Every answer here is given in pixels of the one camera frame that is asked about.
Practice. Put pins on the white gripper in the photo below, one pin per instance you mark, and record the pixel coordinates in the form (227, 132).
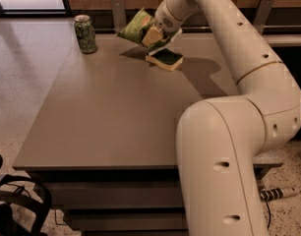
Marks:
(164, 20)

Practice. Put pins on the green jalapeno chip bag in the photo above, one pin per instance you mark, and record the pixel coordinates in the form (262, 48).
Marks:
(144, 20)

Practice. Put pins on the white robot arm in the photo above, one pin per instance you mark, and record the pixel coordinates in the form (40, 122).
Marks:
(217, 138)

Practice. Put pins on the green soda can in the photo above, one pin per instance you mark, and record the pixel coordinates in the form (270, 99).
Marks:
(85, 34)

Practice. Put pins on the green and yellow sponge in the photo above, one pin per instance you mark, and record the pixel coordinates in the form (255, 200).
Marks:
(165, 59)

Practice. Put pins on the grey drawer cabinet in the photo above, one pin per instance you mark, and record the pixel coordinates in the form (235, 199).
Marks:
(107, 130)

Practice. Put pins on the white power strip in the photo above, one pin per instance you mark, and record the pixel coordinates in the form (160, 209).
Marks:
(278, 193)

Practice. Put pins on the black chair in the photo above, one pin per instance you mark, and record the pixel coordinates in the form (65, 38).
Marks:
(8, 226)

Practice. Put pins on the left metal rail bracket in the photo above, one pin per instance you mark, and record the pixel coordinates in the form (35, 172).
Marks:
(119, 14)

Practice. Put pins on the metal rail bracket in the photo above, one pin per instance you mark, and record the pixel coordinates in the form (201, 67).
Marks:
(119, 14)
(262, 14)

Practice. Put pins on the horizontal metal rail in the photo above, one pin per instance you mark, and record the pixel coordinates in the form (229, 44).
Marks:
(267, 29)

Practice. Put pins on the right metal rail bracket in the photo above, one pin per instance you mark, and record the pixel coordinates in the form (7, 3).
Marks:
(262, 14)

